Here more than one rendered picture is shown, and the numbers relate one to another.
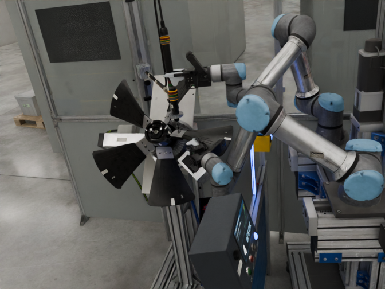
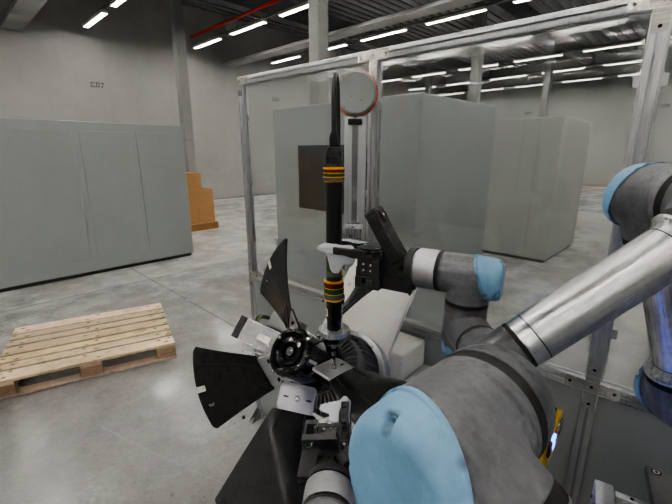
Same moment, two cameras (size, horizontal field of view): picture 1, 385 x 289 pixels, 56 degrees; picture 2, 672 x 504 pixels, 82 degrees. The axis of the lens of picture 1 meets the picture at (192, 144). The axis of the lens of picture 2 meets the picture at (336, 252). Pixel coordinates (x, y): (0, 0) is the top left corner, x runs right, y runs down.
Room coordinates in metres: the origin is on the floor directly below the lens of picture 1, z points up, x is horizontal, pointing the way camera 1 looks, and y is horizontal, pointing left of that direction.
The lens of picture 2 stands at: (0.87, -0.25, 1.68)
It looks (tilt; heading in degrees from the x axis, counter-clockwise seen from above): 15 degrees down; 23
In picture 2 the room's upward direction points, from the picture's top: straight up
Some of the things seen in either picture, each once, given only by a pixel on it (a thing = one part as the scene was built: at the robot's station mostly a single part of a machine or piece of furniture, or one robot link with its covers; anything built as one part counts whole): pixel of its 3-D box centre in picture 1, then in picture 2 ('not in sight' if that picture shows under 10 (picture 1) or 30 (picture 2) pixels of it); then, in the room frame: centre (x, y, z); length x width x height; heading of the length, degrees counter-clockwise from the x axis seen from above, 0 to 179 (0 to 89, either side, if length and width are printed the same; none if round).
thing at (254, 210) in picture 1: (254, 213); not in sight; (1.40, -0.25, 0.82); 0.90 x 0.04 x 0.08; 161
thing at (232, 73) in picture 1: (233, 72); (469, 277); (1.57, -0.22, 1.46); 0.11 x 0.08 x 0.09; 81
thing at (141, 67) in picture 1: (144, 70); (352, 235); (2.21, 0.23, 1.37); 0.10 x 0.07 x 0.09; 16
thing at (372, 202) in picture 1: (360, 184); not in sight; (1.13, -0.61, 1.09); 0.15 x 0.15 x 0.10
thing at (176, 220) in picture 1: (179, 235); not in sight; (1.75, 0.15, 0.46); 0.09 x 0.05 x 0.91; 71
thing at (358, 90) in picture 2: not in sight; (356, 94); (2.30, 0.26, 1.88); 0.16 x 0.07 x 0.16; 106
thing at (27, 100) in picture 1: (40, 100); not in sight; (5.72, 2.34, 0.31); 0.60 x 0.42 x 0.33; 149
